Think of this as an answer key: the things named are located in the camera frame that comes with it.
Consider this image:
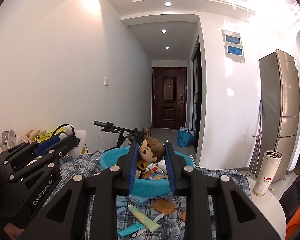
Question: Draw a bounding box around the blue plaid cloth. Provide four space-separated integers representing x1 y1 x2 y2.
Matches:
44 150 252 239

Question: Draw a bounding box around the white thermos cup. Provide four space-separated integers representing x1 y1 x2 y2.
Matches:
253 151 282 197

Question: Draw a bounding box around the teal small tube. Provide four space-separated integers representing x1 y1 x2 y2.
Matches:
118 223 145 238

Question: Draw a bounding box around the dark brown entrance door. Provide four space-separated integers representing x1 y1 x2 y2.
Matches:
152 67 186 129

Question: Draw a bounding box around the blue shopping bag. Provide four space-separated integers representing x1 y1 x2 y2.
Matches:
177 127 195 147

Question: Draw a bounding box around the broom and dustpan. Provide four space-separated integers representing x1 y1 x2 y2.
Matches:
246 100 263 179

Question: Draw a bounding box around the yellow bag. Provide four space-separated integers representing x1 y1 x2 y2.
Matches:
34 127 66 141

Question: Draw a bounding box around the wall electrical panel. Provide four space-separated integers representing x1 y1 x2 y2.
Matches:
222 30 245 63

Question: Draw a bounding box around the blue plastic basin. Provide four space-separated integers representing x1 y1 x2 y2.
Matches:
99 146 196 197

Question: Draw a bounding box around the green cosmetic tube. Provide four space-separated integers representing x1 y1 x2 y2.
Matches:
128 204 161 232

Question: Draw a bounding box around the champagne refrigerator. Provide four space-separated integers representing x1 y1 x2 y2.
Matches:
258 49 300 181

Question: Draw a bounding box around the orange chair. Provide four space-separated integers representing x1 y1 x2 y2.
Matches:
280 175 300 239

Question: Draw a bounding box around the brown-haired doll figure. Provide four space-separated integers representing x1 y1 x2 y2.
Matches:
135 137 165 178

